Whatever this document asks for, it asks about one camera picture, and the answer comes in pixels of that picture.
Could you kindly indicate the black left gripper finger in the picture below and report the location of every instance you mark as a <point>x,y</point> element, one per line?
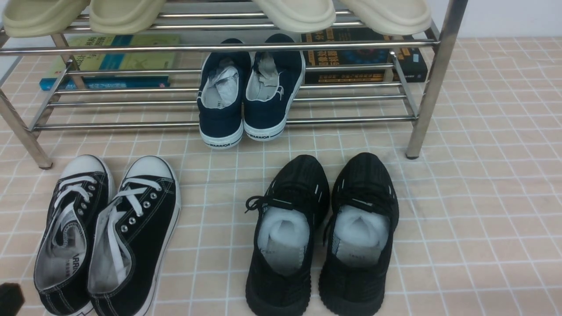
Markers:
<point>11,299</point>

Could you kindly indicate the black canvas sneaker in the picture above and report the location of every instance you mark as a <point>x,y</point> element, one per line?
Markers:
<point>131,238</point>
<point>61,267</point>

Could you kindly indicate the silver metal shoe rack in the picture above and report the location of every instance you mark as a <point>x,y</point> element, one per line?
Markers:
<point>70,82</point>

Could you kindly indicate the black knit sneaker left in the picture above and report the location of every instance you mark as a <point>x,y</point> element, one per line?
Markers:
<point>289,213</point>

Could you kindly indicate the black knit sneaker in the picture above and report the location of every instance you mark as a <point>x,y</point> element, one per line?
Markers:
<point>289,213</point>
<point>359,238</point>

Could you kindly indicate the beige slipper far left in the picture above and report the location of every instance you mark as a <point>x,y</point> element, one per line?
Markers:
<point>35,18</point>

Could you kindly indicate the beige slipper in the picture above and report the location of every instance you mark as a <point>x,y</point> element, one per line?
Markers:
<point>123,17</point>
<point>35,18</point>

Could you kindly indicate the navy canvas sneaker left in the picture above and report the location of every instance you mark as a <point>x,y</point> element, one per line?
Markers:
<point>223,80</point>

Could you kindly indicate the navy canvas sneaker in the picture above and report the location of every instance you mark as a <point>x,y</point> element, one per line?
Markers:
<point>274,81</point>
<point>223,80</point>

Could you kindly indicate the navy canvas sneaker right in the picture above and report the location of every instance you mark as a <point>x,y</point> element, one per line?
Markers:
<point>274,81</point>

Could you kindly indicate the black knit sneaker right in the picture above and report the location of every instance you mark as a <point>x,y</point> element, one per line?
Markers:
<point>359,238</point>

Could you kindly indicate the cream slipper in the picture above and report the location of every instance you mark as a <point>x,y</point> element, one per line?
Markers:
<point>299,16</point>
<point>392,17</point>

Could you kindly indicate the black and gold book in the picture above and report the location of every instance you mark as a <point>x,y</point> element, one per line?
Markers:
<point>351,57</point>

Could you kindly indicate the tan checkered floor mat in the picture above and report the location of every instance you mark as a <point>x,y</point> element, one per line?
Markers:
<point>480,209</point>

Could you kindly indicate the cream slipper far right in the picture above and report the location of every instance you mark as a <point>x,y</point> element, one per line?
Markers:
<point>392,17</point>

